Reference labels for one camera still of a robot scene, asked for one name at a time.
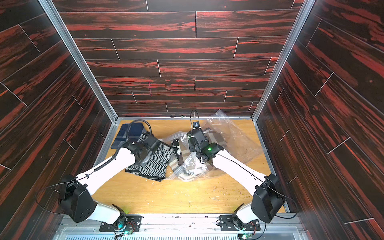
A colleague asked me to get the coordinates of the navy plaid scarf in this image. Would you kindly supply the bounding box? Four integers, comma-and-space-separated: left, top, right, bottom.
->
111, 122, 146, 150

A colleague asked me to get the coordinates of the black white chevron scarf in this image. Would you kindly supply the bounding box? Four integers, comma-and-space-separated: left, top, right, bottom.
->
123, 139, 175, 182

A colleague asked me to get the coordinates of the clear plastic vacuum bag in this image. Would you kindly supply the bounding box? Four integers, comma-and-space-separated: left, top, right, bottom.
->
165, 110, 263, 181

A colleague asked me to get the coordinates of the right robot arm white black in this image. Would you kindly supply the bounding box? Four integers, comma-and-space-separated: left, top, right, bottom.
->
187, 128, 286, 229

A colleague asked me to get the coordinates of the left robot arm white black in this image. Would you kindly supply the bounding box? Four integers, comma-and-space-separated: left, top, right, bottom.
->
59, 134, 161, 229

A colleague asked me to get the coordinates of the beige brown striped scarf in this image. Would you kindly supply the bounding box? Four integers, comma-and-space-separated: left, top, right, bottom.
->
168, 139, 208, 182

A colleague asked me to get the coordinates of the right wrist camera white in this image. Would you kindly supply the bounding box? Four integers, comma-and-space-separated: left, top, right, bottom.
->
192, 121, 201, 129

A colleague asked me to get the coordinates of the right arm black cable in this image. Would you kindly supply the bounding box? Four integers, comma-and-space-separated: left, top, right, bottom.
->
189, 109, 298, 238

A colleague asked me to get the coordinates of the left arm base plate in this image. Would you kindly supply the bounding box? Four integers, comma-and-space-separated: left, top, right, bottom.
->
99, 215, 143, 234

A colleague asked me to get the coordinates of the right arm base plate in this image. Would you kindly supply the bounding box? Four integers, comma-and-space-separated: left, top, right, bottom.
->
216, 215, 261, 232

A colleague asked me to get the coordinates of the front aluminium rail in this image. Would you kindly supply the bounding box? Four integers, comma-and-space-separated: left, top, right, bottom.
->
53, 214, 311, 240

